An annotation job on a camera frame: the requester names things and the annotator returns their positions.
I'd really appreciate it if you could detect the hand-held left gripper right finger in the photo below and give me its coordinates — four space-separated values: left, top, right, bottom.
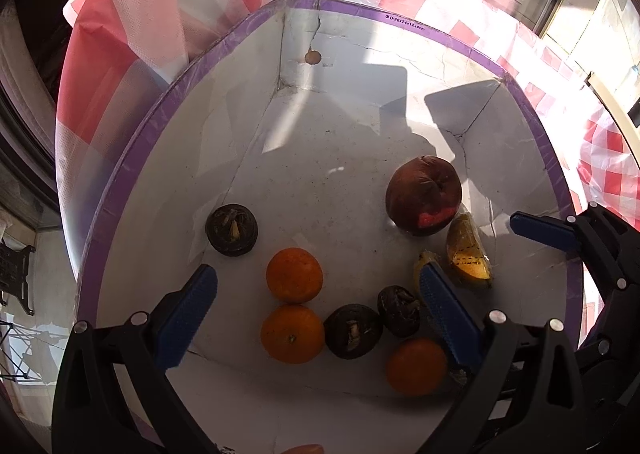
419 264 588 454

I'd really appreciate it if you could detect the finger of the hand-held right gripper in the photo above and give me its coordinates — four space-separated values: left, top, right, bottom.
575 314 640 407
510 201 640 295

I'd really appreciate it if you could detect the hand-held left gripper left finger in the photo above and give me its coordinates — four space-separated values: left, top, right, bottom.
51 263 219 454

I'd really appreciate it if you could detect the orange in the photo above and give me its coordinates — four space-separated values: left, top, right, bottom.
386 338 449 396
265 247 324 304
260 304 326 365

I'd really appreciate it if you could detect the white box with purple rim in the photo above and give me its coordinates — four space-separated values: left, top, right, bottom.
75 0 586 454

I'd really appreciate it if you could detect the dark mangosteen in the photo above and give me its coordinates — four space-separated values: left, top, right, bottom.
205 204 259 257
377 285 422 339
324 304 384 360

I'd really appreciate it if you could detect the dark red apple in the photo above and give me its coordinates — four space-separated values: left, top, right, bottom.
385 155 463 237

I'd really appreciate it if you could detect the cream washbasin counter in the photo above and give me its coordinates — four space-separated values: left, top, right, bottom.
584 70 640 132

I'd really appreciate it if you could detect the black folding chair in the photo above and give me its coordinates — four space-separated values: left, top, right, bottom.
0 239 36 317

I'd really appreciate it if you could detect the red white checkered plastic tablecloth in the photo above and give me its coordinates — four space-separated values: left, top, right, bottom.
54 0 640 350

